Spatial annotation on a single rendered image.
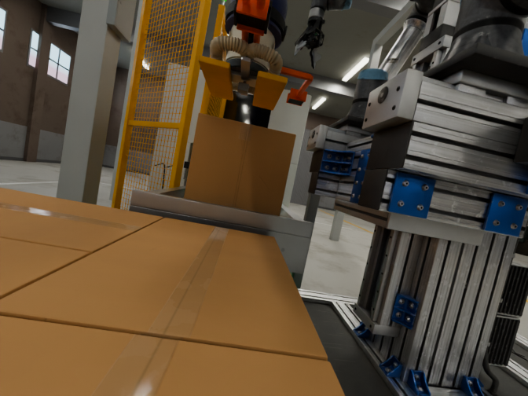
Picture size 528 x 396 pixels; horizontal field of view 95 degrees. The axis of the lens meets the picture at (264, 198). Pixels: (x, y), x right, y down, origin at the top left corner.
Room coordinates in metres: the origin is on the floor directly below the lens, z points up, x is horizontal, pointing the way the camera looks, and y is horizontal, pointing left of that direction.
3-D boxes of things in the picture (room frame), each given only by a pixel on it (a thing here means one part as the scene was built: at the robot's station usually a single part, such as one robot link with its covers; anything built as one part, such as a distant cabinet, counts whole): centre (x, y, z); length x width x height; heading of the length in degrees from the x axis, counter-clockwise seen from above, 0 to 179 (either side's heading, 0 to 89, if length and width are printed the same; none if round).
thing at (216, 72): (0.95, 0.26, 1.09); 0.34 x 0.10 x 0.05; 6
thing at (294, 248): (0.93, 0.14, 0.47); 0.70 x 0.03 x 0.15; 95
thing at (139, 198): (0.93, 0.14, 0.58); 0.70 x 0.03 x 0.06; 95
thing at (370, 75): (1.05, -0.35, 1.20); 0.13 x 0.12 x 0.14; 160
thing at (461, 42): (0.55, -0.40, 1.09); 0.15 x 0.15 x 0.10
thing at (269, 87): (0.98, 0.07, 1.09); 0.34 x 0.10 x 0.05; 6
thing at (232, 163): (1.29, 0.15, 0.75); 0.60 x 0.40 x 0.40; 7
